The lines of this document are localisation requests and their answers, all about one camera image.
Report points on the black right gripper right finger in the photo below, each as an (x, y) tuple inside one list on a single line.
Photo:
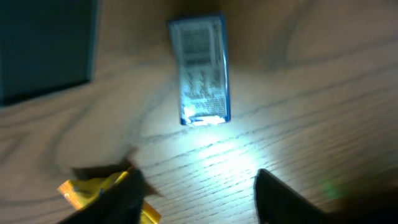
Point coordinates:
[(276, 202)]

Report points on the small yellow crumpled packet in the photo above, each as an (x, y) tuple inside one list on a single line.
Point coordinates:
[(93, 193)]

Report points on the small blue box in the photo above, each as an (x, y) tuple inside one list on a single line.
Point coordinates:
[(200, 47)]

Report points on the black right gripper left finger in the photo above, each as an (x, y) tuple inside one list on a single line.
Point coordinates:
[(115, 202)]

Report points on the dark green open box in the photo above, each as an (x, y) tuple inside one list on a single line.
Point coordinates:
[(46, 46)]

